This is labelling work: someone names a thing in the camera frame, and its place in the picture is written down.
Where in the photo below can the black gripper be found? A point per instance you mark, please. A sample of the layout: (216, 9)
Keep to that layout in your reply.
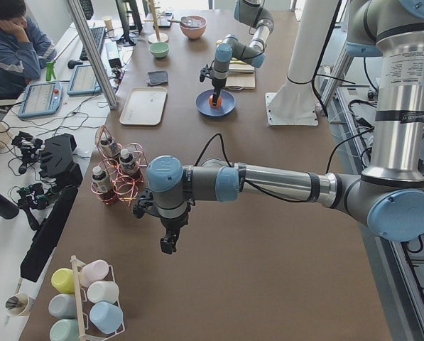
(218, 84)
(172, 224)

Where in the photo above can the orange mandarin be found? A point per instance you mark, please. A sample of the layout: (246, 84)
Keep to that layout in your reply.
(215, 102)

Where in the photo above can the blue plate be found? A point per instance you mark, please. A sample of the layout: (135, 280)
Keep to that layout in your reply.
(224, 106)

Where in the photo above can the wooden cutting board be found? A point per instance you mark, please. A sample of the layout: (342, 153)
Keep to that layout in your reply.
(241, 76)

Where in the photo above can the grey cloth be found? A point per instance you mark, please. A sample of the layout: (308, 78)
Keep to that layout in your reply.
(158, 77)

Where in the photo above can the pink bowl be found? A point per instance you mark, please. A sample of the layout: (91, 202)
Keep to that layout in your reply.
(193, 27)

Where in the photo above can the green bowl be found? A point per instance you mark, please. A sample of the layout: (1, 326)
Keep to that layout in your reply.
(159, 49)

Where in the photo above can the cream rabbit tray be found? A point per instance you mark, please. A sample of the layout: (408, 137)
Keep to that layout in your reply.
(144, 106)

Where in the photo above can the pink cup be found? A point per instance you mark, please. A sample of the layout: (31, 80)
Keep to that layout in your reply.
(92, 272)

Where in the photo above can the wooden glass stand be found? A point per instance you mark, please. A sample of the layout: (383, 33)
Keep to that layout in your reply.
(158, 36)

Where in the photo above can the white cup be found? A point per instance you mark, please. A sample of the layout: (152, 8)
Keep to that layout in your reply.
(107, 291)

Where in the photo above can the dark drink bottle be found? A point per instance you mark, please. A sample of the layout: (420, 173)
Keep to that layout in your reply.
(109, 146)
(102, 183)
(127, 162)

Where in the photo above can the copper bottle rack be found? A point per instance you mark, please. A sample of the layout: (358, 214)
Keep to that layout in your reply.
(126, 187)

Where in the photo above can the blue cup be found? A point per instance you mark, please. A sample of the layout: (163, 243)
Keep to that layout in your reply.
(106, 317)

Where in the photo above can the white cup rack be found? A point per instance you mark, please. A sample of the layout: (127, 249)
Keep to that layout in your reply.
(87, 331)

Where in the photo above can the yellow cup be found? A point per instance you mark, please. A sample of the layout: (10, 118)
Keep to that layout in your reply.
(63, 281)

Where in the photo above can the grey cup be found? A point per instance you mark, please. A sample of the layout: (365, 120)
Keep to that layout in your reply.
(63, 306)

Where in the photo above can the mint green cup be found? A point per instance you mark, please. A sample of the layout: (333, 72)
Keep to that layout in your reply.
(65, 330)

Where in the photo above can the teach pendant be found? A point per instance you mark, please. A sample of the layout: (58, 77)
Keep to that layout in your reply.
(41, 100)
(83, 82)

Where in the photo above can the paper cup with tools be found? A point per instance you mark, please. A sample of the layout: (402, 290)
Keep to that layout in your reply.
(19, 305)

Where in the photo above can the seated person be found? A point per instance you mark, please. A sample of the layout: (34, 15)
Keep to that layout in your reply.
(24, 49)

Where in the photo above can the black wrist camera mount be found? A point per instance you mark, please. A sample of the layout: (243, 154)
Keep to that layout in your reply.
(206, 72)

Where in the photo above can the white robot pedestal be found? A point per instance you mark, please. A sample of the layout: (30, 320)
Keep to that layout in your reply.
(294, 103)

